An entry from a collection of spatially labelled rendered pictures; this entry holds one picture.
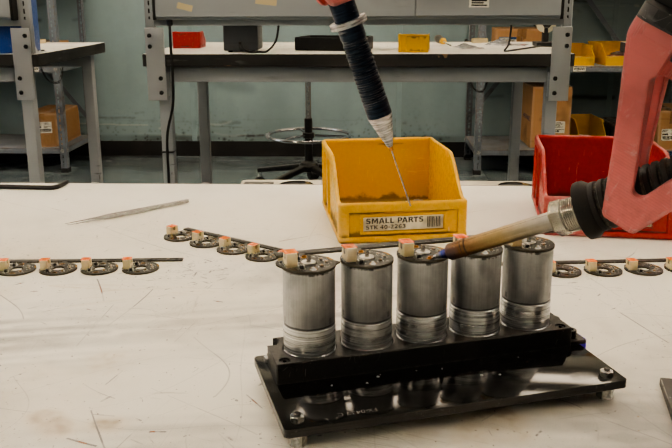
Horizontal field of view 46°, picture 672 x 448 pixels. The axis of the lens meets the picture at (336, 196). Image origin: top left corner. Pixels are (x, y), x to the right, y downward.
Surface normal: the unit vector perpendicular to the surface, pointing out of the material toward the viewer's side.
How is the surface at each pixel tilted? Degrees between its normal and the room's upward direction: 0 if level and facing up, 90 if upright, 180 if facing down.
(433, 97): 90
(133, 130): 90
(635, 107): 109
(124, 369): 0
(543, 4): 90
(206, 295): 0
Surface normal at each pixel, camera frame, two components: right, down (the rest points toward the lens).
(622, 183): -0.55, 0.35
